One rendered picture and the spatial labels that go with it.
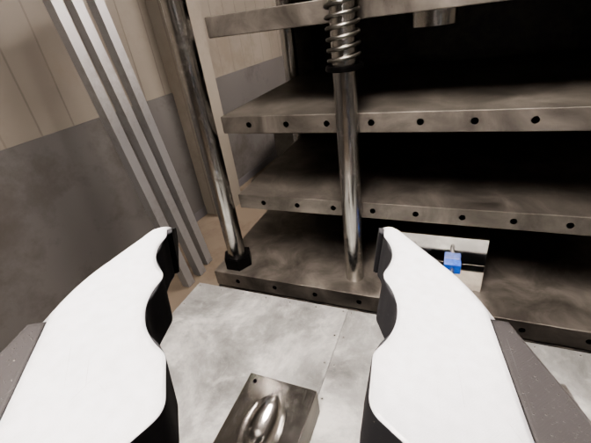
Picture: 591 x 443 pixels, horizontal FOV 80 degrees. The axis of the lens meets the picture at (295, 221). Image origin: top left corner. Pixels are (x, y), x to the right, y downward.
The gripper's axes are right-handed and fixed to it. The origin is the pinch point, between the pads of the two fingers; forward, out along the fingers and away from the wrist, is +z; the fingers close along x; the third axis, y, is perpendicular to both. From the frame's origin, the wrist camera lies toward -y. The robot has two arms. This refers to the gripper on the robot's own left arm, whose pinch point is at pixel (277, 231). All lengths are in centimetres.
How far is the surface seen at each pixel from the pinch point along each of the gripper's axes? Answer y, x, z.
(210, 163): 31, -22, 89
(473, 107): 11, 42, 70
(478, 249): 46, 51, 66
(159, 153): 70, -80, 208
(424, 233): 45, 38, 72
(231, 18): -5, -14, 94
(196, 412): 69, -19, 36
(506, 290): 59, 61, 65
